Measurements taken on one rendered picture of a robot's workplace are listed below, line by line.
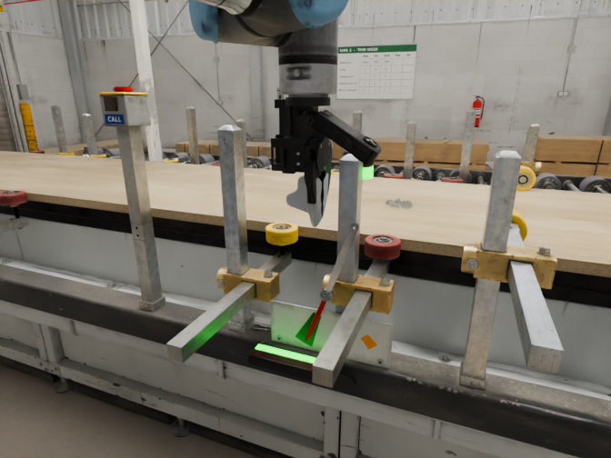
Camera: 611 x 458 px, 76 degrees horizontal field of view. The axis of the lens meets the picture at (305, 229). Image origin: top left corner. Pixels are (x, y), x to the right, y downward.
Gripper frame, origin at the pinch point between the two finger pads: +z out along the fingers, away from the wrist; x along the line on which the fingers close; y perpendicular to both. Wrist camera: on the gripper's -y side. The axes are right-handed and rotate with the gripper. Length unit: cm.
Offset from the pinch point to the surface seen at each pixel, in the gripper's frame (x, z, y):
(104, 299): -6, 31, 63
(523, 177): -92, 6, -42
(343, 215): -6.1, 0.7, -2.5
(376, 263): -19.1, 14.9, -6.8
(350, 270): -6.1, 11.4, -4.3
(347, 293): -5.4, 16.1, -4.1
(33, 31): -551, -148, 813
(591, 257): -29, 11, -48
